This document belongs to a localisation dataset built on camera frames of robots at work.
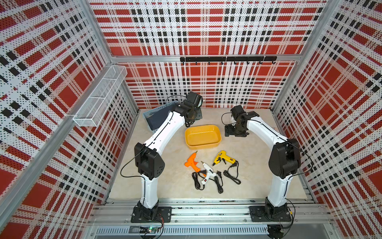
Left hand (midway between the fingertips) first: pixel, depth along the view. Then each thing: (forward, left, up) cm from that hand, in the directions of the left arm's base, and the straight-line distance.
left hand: (198, 114), depth 86 cm
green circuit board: (-54, +24, -22) cm, 63 cm away
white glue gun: (-27, -7, -22) cm, 35 cm away
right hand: (-5, -22, -12) cm, 25 cm away
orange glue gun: (-20, +5, -22) cm, 30 cm away
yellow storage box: (+1, -2, -24) cm, 24 cm away
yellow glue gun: (-15, -15, -22) cm, 30 cm away
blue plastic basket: (+17, +41, -18) cm, 48 cm away
